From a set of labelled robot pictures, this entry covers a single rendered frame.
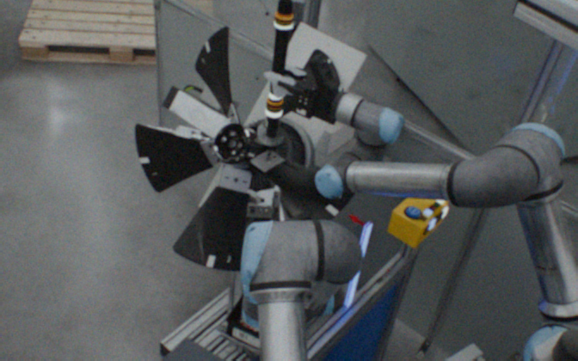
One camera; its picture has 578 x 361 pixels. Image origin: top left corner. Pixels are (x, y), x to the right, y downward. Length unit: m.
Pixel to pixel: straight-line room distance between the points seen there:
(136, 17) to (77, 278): 2.18
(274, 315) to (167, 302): 1.82
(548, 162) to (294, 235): 0.53
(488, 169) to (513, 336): 1.46
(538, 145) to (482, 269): 1.23
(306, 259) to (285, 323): 0.12
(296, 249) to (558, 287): 0.61
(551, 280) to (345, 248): 0.50
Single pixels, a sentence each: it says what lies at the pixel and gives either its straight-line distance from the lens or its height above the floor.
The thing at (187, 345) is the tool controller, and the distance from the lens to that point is 1.35.
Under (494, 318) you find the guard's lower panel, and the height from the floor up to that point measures 0.40.
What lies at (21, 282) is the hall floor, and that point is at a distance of 3.15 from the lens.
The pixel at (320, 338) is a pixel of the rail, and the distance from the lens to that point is 1.86.
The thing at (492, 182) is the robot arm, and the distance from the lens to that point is 1.30.
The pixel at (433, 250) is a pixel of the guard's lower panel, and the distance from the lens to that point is 2.63.
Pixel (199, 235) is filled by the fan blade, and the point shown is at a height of 1.00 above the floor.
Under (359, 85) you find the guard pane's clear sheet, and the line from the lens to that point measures 2.47.
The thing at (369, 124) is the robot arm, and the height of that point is 1.47.
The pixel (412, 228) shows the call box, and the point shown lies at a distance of 1.92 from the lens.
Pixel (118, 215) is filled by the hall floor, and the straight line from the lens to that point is 3.36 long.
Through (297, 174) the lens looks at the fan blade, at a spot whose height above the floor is 1.19.
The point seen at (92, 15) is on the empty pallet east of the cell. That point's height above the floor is 0.14.
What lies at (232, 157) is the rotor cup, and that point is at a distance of 1.82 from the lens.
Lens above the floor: 2.35
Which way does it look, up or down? 41 degrees down
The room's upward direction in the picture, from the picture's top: 8 degrees clockwise
